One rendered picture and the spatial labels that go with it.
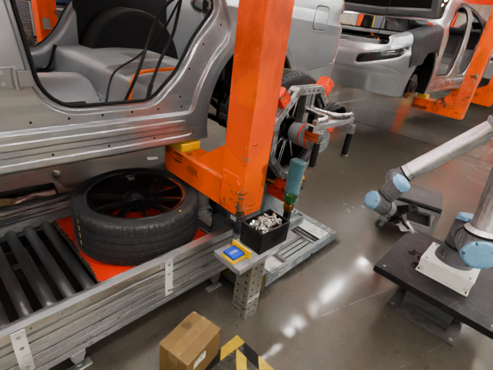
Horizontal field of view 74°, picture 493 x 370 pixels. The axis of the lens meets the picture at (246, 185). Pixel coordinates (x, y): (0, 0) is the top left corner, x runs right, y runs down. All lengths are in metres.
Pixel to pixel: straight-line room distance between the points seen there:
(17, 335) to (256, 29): 1.39
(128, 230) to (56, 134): 0.51
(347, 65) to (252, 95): 3.12
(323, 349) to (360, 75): 3.36
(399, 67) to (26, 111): 3.89
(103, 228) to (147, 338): 0.57
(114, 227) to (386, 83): 3.67
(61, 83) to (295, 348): 2.04
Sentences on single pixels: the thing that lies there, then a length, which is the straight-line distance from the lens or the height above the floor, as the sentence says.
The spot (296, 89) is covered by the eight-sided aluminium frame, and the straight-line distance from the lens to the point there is 1.82.
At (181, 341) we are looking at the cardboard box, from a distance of 1.55.
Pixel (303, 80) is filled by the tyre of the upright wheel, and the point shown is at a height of 1.14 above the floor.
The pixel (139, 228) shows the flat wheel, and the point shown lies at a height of 0.50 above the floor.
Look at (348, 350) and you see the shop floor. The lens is 1.91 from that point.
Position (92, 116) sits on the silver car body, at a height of 0.94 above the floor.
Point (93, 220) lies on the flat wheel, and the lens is 1.67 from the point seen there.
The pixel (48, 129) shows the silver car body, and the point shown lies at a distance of 1.59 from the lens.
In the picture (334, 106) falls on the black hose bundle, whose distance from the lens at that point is 1.97.
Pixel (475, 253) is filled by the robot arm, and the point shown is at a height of 0.59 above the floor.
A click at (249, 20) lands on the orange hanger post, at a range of 1.43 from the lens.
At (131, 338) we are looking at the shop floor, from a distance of 1.81.
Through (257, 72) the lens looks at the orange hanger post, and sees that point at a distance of 1.40.
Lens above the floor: 1.42
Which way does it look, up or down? 27 degrees down
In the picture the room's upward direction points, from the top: 8 degrees clockwise
